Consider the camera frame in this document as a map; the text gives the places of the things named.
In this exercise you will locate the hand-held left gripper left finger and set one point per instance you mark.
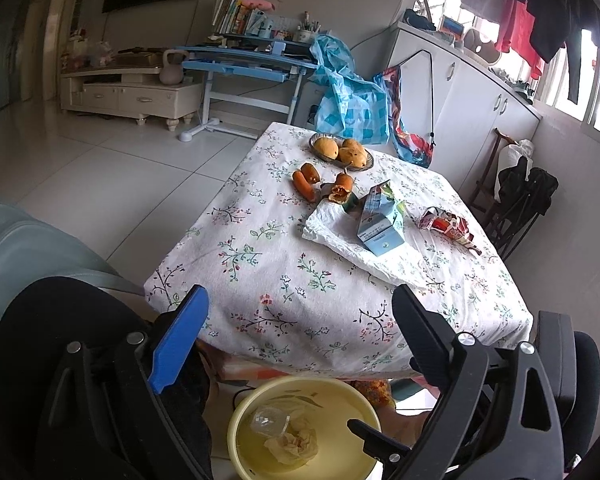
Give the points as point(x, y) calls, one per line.
point(177, 340)

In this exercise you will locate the pink plush toy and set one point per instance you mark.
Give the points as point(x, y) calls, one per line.
point(257, 5)

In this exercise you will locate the dark wooden chair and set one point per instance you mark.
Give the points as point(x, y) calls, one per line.
point(485, 195)

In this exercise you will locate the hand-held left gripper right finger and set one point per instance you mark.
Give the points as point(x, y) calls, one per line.
point(420, 330)

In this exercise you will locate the person's right leg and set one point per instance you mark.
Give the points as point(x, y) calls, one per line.
point(587, 375)

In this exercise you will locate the white plastic sack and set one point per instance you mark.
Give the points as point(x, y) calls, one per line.
point(510, 157)

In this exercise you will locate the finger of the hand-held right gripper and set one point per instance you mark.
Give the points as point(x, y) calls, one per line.
point(377, 440)

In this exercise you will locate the row of books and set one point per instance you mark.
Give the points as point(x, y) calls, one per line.
point(232, 15)

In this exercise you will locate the yellow mango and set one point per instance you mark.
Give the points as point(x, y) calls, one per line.
point(355, 159)
point(326, 148)
point(352, 143)

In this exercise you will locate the floral white tablecloth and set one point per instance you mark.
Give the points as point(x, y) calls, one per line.
point(280, 260)

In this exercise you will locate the white plastic bag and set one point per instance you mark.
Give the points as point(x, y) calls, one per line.
point(330, 230)

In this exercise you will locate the crumpled beige tissue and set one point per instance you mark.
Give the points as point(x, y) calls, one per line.
point(292, 442)

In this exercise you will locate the grey kettlebell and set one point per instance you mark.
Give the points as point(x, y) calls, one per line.
point(172, 72)

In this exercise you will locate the red hanging garment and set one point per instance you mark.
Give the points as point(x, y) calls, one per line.
point(515, 25)

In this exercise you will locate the white pen cup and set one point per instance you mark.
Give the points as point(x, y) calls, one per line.
point(304, 35)

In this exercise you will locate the red snack wrapper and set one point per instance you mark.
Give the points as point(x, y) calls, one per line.
point(445, 222)

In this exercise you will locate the black hanging garment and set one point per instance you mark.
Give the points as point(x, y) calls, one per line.
point(555, 5)

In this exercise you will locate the woven fruit plate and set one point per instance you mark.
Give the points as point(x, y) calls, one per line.
point(367, 162)

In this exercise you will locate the white television cabinet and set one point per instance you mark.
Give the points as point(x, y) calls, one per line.
point(125, 95)

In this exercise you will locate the blue study desk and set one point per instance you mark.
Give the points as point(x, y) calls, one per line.
point(240, 62)

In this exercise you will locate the blue milk carton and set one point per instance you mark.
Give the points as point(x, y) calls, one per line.
point(380, 230)

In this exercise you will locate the orange carrot piece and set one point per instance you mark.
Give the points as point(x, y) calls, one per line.
point(304, 186)

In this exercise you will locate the browned orange fruit peel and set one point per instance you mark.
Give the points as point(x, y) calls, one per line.
point(338, 195)

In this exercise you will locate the colourful printed bag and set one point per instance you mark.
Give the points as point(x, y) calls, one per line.
point(410, 140)

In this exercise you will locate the small orange fruit peel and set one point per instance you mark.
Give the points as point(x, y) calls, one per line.
point(345, 180)

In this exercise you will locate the yellow plastic basin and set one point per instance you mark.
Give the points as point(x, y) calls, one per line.
point(247, 442)

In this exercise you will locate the curled orange fruit peel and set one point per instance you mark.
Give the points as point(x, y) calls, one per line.
point(311, 171)

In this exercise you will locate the clear plastic wrap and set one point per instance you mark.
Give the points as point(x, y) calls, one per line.
point(270, 417)

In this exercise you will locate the blue checked plastic bag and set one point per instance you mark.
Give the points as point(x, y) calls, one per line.
point(345, 105)

